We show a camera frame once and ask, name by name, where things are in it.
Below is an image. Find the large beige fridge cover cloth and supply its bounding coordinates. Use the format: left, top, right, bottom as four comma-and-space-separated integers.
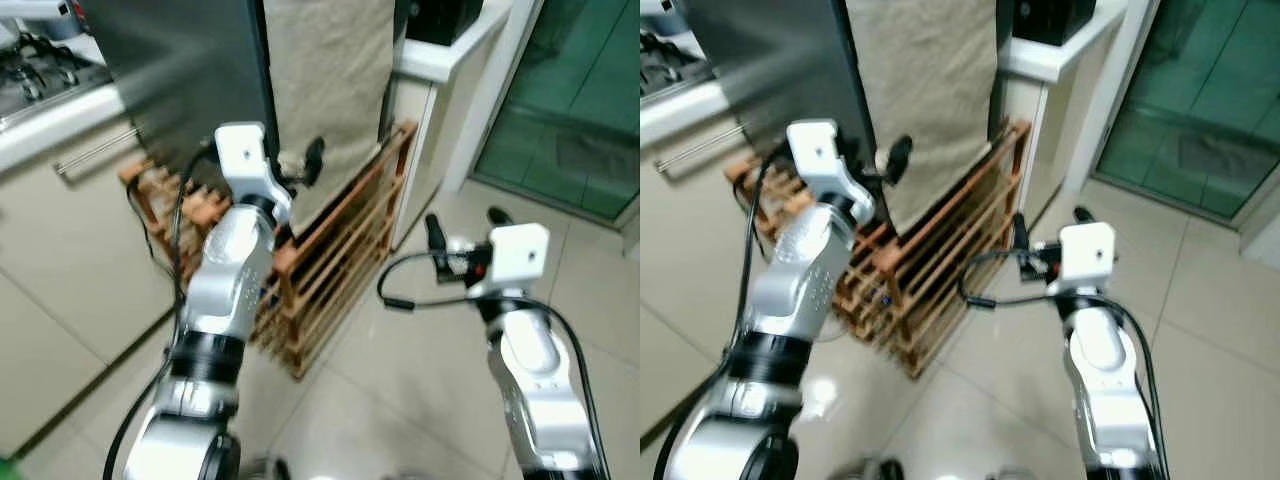
261, 0, 397, 238
845, 0, 1002, 238

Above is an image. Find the dark grey fridge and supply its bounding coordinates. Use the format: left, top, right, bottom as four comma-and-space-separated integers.
685, 0, 878, 188
80, 0, 283, 198

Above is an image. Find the wooden wine rack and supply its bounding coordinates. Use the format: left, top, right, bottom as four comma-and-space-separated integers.
724, 117, 1034, 381
117, 120, 420, 382

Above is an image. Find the green glass door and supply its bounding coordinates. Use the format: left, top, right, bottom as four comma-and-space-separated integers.
1094, 0, 1280, 223
470, 0, 641, 224

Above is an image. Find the narrow white countertop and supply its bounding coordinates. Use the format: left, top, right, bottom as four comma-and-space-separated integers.
393, 0, 517, 85
998, 0, 1133, 85

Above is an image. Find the black kitchen appliance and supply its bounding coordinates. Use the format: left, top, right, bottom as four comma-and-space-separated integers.
1011, 0, 1100, 49
404, 0, 487, 48

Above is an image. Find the beige kitchen base cabinet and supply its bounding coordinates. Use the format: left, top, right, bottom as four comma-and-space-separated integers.
640, 105, 801, 446
0, 120, 201, 456

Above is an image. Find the stainless steel gas hob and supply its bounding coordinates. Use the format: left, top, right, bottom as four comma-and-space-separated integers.
640, 30, 718, 103
0, 30, 113, 128

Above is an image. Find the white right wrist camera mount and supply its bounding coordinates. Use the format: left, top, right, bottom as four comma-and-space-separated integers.
468, 222, 552, 301
1046, 220, 1117, 298

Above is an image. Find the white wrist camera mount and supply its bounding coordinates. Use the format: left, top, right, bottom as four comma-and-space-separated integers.
214, 121, 297, 227
468, 222, 552, 301
1046, 220, 1117, 298
784, 119, 876, 227

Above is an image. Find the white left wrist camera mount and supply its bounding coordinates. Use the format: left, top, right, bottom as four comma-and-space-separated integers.
784, 119, 876, 227
214, 121, 297, 227

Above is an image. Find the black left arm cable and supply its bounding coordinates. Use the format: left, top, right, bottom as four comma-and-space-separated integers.
655, 145, 793, 480
103, 143, 223, 480

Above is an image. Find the silver cabinet handle bar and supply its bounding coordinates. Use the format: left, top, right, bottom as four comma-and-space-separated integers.
53, 124, 143, 183
653, 123, 758, 175

